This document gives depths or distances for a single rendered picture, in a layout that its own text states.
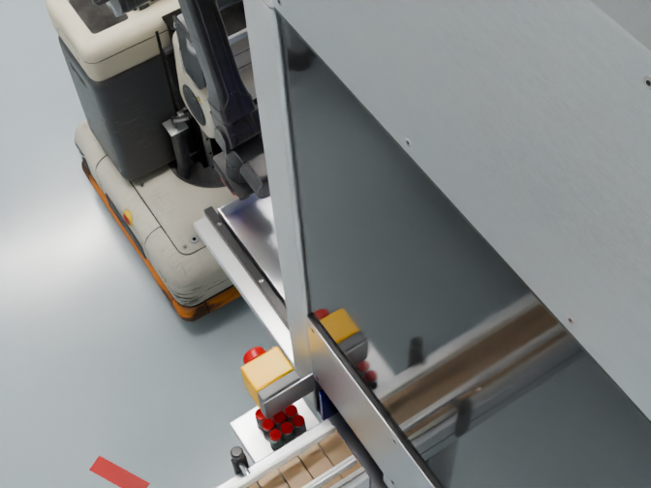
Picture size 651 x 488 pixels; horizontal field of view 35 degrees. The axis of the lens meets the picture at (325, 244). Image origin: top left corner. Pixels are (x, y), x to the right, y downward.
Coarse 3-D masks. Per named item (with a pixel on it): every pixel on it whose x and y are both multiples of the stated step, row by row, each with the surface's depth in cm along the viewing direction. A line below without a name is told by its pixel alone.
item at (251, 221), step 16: (224, 208) 195; (240, 208) 198; (256, 208) 198; (240, 224) 196; (256, 224) 196; (272, 224) 196; (240, 240) 190; (256, 240) 194; (272, 240) 194; (256, 256) 192; (272, 256) 192; (272, 272) 190; (272, 288) 187
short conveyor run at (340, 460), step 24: (312, 432) 167; (336, 432) 167; (240, 456) 158; (288, 456) 161; (312, 456) 165; (336, 456) 165; (240, 480) 159; (264, 480) 163; (288, 480) 163; (312, 480) 158; (336, 480) 162; (360, 480) 162
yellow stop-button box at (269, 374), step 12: (276, 348) 164; (252, 360) 163; (264, 360) 163; (276, 360) 163; (288, 360) 163; (252, 372) 162; (264, 372) 162; (276, 372) 162; (288, 372) 162; (252, 384) 161; (264, 384) 161; (276, 384) 161; (288, 384) 161; (252, 396) 166; (264, 396) 160
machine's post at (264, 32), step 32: (256, 0) 100; (256, 32) 105; (256, 64) 110; (288, 96) 109; (288, 128) 113; (288, 160) 118; (288, 192) 124; (288, 224) 131; (288, 256) 139; (288, 288) 148; (288, 320) 159
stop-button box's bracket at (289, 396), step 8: (312, 376) 163; (296, 384) 162; (304, 384) 163; (312, 384) 165; (280, 392) 161; (288, 392) 162; (296, 392) 164; (304, 392) 166; (272, 400) 161; (280, 400) 162; (288, 400) 164; (296, 400) 166; (264, 408) 161; (272, 408) 163; (280, 408) 164
